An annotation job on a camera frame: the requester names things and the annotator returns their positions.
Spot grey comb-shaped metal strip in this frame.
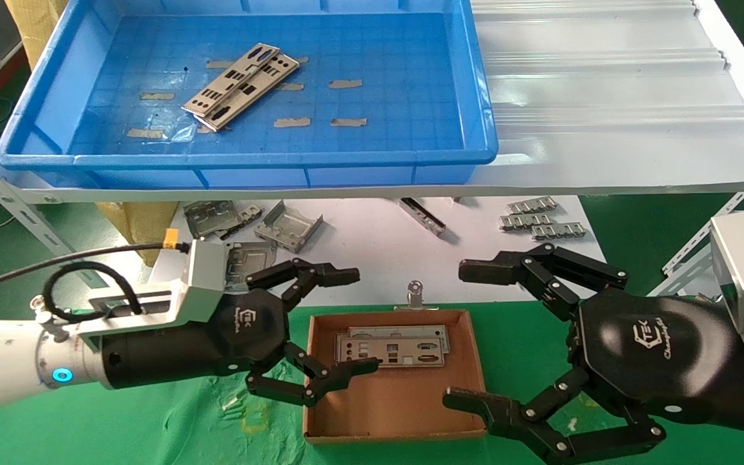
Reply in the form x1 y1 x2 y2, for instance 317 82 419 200
531 222 587 241
500 213 555 231
506 196 558 215

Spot silver metal I/O shield plate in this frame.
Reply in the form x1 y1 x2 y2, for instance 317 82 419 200
346 325 451 354
181 43 281 117
335 336 446 369

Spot white corrugated shelf board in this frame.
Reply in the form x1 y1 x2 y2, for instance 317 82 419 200
20 0 744 204

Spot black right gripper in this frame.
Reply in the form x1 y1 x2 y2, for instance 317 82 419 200
443 242 744 464

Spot stack of IO shield plates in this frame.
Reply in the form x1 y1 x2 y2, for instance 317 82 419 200
192 53 300 132

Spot black looped cable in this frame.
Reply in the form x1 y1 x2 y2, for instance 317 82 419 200
43 260 145 324

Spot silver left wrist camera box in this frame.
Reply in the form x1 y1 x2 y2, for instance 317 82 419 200
88 239 227 336

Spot green cloth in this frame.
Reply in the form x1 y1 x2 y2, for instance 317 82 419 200
0 300 744 465

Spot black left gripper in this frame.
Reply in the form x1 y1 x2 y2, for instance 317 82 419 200
101 258 380 408

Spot grey flat stamped metal plate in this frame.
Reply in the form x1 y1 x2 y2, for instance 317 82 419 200
225 241 278 288

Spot blue plastic tray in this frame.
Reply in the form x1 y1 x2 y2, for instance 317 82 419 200
0 0 499 189

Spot narrow grey metal rail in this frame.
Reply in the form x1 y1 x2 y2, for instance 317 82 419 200
400 198 447 234

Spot white slotted angle steel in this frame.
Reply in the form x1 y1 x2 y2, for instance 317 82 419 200
0 132 130 309
661 184 744 298

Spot white paper sheet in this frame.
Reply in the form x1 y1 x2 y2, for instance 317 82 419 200
139 197 618 309

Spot black cable with yellow plug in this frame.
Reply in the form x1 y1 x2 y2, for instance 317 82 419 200
0 229 191 299

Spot brown cardboard box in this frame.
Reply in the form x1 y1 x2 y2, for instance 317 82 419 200
303 309 488 444

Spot grey stamped metal bracket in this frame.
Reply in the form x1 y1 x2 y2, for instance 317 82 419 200
183 200 264 242

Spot grey folded metal bracket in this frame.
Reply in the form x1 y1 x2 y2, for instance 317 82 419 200
254 200 324 254

